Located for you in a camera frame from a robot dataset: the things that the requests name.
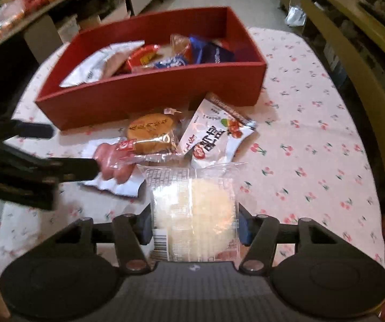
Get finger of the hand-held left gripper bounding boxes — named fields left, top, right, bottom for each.
left=9, top=119, right=55, bottom=140
left=28, top=156, right=100, bottom=183

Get clear plastic bag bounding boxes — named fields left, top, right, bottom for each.
left=284, top=0, right=306, bottom=28

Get wooden shelf unit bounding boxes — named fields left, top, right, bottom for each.
left=276, top=0, right=385, bottom=74

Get white packet red print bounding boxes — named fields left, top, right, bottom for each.
left=177, top=92, right=258, bottom=170

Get round cake clear packet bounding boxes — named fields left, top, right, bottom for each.
left=112, top=107, right=188, bottom=165

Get dark desk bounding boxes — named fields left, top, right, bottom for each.
left=0, top=0, right=129, bottom=74

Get wooden bench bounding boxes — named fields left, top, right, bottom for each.
left=299, top=0, right=385, bottom=175

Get beige snack packet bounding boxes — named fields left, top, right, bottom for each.
left=170, top=34, right=192, bottom=56

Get rice cracker clear packet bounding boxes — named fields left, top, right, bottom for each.
left=144, top=162, right=248, bottom=263

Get blue snack packet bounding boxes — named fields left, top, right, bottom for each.
left=188, top=34, right=237, bottom=65

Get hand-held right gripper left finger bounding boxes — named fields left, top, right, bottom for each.
left=46, top=208, right=154, bottom=273

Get cherry print tablecloth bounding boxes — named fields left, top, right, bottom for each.
left=0, top=27, right=385, bottom=309

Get cardboard boxes under desk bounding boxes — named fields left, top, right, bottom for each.
left=54, top=0, right=133, bottom=45

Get pink sausage white packet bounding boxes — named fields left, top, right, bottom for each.
left=60, top=41, right=146, bottom=88
left=80, top=139, right=148, bottom=198

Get red cardboard box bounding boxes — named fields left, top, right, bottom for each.
left=35, top=6, right=267, bottom=131

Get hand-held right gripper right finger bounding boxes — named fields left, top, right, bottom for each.
left=238, top=204, right=339, bottom=274

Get red cartoon snack packet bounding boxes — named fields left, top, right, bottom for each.
left=125, top=45, right=189, bottom=73

